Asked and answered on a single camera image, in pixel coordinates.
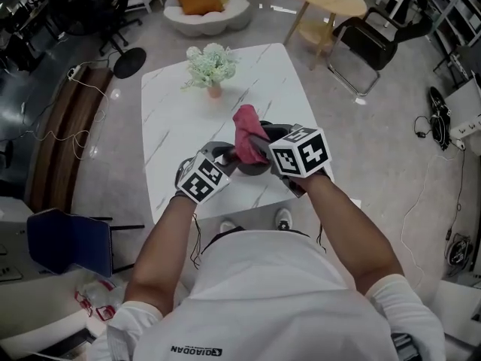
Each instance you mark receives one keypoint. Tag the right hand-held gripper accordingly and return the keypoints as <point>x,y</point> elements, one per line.
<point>300,152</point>

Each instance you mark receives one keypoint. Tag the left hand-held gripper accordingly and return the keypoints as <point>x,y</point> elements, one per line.
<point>203,179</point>

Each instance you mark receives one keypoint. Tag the pink cloth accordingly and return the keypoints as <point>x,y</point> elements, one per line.
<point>246,126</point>

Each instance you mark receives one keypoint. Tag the black pot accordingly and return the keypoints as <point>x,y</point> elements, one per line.
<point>253,170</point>

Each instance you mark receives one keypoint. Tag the person's right forearm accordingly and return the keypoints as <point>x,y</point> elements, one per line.
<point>349,231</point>

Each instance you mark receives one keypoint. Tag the person's left forearm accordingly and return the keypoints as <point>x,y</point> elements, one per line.
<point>161,258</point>

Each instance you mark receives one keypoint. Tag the person's left white shoe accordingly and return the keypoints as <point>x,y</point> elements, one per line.
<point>228,226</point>

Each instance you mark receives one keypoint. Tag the person's white shoe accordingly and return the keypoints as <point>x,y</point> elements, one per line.
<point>283,218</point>
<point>228,226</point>

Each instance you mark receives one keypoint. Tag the person's black trousers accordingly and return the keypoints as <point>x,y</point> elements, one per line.
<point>212,241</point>

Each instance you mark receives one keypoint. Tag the pink vase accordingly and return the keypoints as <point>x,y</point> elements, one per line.
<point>215,90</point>

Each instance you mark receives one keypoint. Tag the person's right white shoe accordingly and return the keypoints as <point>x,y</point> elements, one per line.
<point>283,218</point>

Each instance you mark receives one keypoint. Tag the pale artificial flower bouquet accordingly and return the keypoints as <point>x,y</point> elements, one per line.
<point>210,64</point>

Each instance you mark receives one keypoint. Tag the person's white shirt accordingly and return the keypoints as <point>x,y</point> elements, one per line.
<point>263,295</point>

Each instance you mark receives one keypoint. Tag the white cloud-shaped pouf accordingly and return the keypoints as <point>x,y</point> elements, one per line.
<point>203,25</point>

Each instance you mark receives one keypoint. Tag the black standing fan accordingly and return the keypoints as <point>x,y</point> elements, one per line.
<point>129,62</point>

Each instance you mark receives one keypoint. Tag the brown wooden platform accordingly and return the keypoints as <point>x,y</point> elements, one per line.
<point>64,145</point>

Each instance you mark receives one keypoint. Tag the black cantilever office chair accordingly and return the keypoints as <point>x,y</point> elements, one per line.
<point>368,43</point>

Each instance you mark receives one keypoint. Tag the blue chair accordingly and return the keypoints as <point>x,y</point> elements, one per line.
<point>67,239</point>

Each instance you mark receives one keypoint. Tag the orange cushion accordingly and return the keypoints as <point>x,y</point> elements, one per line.
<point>199,0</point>

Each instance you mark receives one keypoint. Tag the pile of red-lidded plastic containers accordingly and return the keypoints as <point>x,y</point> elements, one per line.
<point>97,295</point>

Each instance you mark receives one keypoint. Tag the white power strip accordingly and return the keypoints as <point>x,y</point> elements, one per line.
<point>466,130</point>
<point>74,73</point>

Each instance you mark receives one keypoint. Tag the black swivel chair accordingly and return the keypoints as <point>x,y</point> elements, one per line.
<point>116,13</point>

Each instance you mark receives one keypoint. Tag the white counter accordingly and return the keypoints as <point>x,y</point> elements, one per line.
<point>15,239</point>

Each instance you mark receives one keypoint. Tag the black round stand base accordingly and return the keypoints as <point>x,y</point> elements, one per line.
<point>6,152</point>

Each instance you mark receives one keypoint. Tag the white shelf unit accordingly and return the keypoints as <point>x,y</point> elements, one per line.
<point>458,21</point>

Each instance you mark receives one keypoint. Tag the black waist pack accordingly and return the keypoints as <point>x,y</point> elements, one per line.
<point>404,346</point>

